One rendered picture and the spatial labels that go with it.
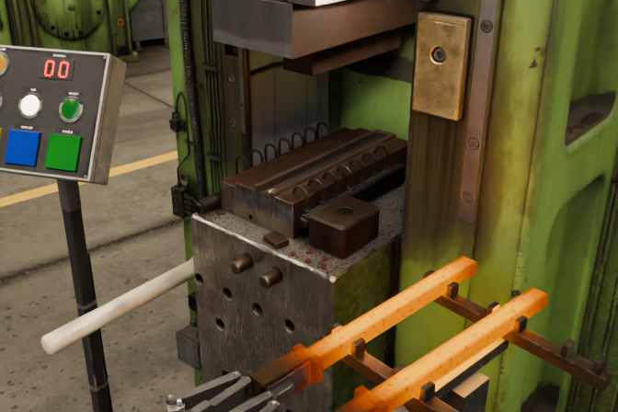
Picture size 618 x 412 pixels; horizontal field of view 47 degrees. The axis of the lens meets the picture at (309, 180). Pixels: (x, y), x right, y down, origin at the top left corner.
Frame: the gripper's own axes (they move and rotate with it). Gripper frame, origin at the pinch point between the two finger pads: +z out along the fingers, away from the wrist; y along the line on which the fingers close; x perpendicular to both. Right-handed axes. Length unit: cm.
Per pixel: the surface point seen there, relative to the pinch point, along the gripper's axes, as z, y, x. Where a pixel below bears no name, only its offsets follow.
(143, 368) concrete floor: 46, -124, -98
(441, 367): 15.9, 13.1, 0.8
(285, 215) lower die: 33.3, -36.7, -2.1
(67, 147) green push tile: 13, -83, 4
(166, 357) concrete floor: 55, -124, -98
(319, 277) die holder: 28.9, -22.7, -7.6
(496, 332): 27.7, 13.6, 0.6
